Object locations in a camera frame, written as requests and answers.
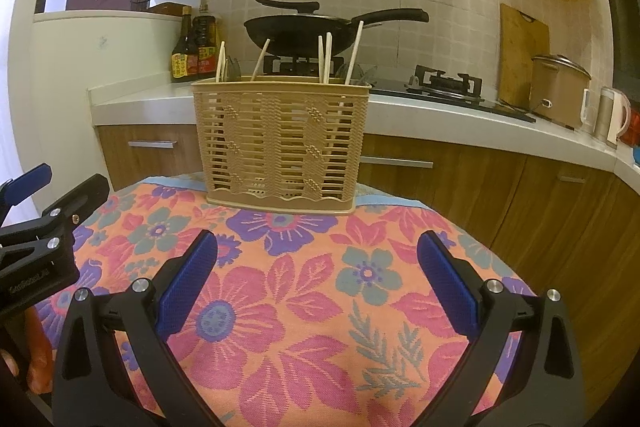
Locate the person's left hand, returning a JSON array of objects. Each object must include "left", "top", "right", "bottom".
[{"left": 0, "top": 307, "right": 54, "bottom": 400}]

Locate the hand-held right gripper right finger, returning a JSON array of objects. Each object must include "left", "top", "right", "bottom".
[{"left": 415, "top": 230, "right": 587, "bottom": 427}]

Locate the wooden cutting board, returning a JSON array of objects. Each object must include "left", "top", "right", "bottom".
[{"left": 497, "top": 3, "right": 551, "bottom": 108}]

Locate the tan plastic utensil basket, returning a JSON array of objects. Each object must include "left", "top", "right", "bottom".
[{"left": 192, "top": 78, "right": 372, "bottom": 213}]

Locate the brown rice cooker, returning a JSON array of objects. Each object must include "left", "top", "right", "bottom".
[{"left": 529, "top": 53, "right": 593, "bottom": 130}]

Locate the floral tablecloth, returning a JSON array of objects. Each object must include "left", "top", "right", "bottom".
[{"left": 30, "top": 173, "right": 540, "bottom": 427}]

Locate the black wok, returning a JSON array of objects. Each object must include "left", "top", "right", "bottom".
[{"left": 243, "top": 8, "right": 430, "bottom": 58}]

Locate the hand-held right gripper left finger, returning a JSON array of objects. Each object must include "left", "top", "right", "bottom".
[{"left": 52, "top": 229, "right": 221, "bottom": 427}]

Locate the black gas stove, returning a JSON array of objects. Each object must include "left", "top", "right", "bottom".
[{"left": 240, "top": 54, "right": 537, "bottom": 124}]

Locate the dark soy sauce bottle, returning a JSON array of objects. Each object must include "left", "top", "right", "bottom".
[{"left": 170, "top": 5, "right": 200, "bottom": 84}]

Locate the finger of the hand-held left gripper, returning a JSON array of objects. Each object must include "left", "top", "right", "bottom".
[
  {"left": 0, "top": 173, "right": 111, "bottom": 264},
  {"left": 0, "top": 163, "right": 54, "bottom": 210}
]

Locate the yellow-capped sauce bottle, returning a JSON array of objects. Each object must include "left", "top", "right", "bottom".
[{"left": 192, "top": 3, "right": 222, "bottom": 78}]

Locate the white electric kettle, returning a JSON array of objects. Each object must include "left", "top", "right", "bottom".
[{"left": 596, "top": 86, "right": 632, "bottom": 149}]

